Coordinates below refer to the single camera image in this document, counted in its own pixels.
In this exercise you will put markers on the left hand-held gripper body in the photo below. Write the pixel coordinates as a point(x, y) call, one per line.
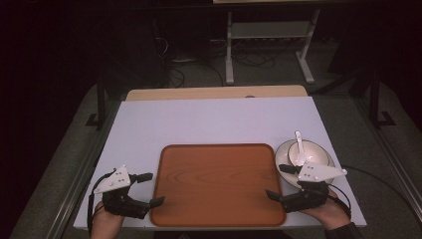
point(114, 181)

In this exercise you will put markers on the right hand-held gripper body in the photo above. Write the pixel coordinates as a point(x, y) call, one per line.
point(318, 172)

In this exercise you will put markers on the white plate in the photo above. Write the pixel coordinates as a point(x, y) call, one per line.
point(282, 157)

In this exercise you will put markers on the white bowl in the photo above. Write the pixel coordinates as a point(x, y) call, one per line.
point(315, 154)

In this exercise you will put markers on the white ceramic spoon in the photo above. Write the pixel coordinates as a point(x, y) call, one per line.
point(300, 149)

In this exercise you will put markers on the brown wooden tray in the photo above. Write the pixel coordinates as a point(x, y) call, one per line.
point(217, 186)

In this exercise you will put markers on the person's left hand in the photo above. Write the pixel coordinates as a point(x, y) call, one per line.
point(106, 220)

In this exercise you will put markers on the person's right hand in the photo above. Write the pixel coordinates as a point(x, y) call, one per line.
point(331, 212)

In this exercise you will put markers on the black metal stand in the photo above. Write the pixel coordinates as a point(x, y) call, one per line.
point(375, 99)
point(100, 99)

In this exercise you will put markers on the dark computer tower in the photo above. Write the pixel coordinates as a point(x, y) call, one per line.
point(187, 36)

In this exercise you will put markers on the metal floor rail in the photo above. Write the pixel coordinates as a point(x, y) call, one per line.
point(76, 186)
point(391, 156)

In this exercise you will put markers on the white metal table frame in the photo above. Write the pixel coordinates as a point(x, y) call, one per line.
point(270, 30)

